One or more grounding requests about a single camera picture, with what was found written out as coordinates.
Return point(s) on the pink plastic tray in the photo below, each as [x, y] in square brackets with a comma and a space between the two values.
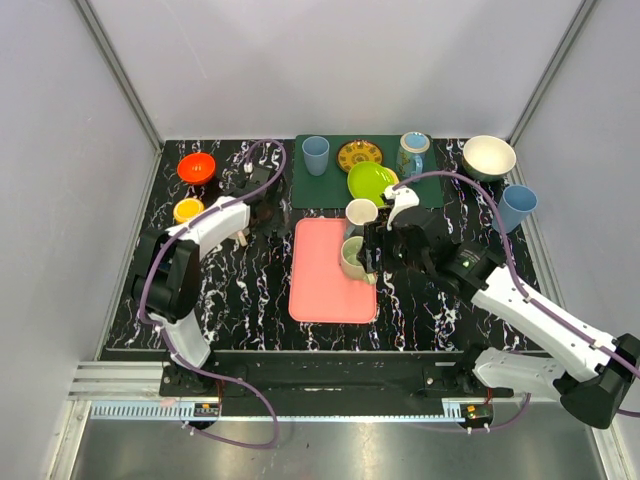
[320, 291]

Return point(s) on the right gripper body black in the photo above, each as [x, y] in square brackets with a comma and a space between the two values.
[397, 256]

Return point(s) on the light blue cup on mat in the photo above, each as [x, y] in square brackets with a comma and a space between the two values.
[316, 153]

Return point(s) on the lime green plate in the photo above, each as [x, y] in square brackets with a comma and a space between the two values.
[368, 181]

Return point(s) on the yellow patterned small plate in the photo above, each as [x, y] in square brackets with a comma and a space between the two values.
[358, 151]

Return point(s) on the light blue patterned mug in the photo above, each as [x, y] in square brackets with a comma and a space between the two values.
[411, 155]

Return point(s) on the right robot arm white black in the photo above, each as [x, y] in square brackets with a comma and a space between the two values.
[588, 371]

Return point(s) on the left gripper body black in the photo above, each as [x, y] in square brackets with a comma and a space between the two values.
[273, 206]

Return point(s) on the light blue cup right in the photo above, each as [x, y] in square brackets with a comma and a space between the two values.
[516, 204]

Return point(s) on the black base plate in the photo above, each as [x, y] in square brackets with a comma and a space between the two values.
[327, 384]

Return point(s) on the small white cup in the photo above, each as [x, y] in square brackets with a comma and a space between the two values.
[358, 213]

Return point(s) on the yellow mug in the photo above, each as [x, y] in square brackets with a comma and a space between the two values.
[187, 209]

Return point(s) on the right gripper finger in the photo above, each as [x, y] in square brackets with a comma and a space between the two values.
[374, 234]
[372, 259]

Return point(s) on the yellow plate under green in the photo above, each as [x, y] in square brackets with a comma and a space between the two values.
[394, 179]

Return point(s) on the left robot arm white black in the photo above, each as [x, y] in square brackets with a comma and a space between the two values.
[166, 265]

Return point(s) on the white bowl grey outside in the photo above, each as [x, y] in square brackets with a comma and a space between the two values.
[487, 158]

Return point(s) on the orange bowl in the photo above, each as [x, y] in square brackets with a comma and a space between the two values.
[197, 168]

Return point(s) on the pale green mug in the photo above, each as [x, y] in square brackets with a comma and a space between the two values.
[351, 265]

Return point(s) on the pink mug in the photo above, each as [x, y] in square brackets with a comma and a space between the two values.
[243, 236]

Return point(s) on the dark green placemat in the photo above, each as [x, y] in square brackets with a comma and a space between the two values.
[329, 191]

